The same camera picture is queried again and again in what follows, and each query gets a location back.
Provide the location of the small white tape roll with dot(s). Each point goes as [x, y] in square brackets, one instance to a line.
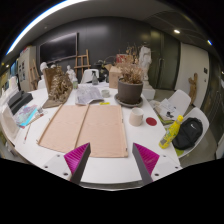
[105, 93]

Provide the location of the grey pot with dried plant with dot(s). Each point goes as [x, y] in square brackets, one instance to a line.
[129, 90]

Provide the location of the yellow drink bottle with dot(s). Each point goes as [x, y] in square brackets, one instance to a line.
[170, 134]

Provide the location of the white cabinet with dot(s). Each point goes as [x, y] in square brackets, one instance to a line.
[25, 66]

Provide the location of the printed newspaper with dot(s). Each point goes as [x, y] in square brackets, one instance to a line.
[87, 95]

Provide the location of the brown cardboard box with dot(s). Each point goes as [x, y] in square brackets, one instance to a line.
[114, 77]

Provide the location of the thin wooden brush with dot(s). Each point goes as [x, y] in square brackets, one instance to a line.
[26, 134]

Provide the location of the thin plywood board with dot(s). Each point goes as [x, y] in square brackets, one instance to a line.
[61, 128]
[103, 131]

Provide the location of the tall white plaster statue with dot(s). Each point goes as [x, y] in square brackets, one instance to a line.
[145, 60]

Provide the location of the stack of papers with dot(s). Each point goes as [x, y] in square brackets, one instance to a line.
[166, 109]

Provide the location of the colourful printed book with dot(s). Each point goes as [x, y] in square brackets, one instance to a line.
[25, 115]

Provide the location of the wooden easel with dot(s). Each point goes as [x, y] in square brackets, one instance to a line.
[81, 65]
[34, 75]

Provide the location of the white shell chair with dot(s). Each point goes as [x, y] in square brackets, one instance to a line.
[202, 116]
[181, 98]
[87, 76]

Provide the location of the black flat box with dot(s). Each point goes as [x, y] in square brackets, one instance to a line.
[20, 101]

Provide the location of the beige paper cup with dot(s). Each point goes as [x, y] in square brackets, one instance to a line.
[136, 117]

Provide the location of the round ceiling spotlight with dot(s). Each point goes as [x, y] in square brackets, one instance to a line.
[176, 31]
[209, 42]

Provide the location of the small white plaster figurine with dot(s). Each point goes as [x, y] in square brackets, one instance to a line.
[70, 74]

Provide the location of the grey spray bottle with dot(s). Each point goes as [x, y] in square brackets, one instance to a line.
[95, 79]

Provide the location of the flat round red coaster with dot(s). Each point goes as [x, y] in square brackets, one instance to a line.
[151, 121]

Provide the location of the wooden figure sculpture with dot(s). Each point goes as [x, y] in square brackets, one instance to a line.
[193, 87]

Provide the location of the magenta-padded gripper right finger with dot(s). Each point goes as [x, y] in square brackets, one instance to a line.
[146, 158]

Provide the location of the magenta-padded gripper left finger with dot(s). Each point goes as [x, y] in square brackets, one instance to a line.
[77, 158]

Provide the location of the black wall board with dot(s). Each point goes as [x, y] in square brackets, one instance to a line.
[58, 48]

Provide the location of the grey round pot saucer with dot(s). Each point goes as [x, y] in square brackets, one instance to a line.
[120, 102]

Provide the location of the green seat cushion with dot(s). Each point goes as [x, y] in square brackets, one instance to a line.
[179, 152]

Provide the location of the white plaster bust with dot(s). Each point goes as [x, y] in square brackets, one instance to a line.
[43, 68]
[53, 66]

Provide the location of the small yellow marker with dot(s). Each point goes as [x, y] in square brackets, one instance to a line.
[104, 103]

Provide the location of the black backpack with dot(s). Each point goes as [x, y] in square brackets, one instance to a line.
[188, 133]

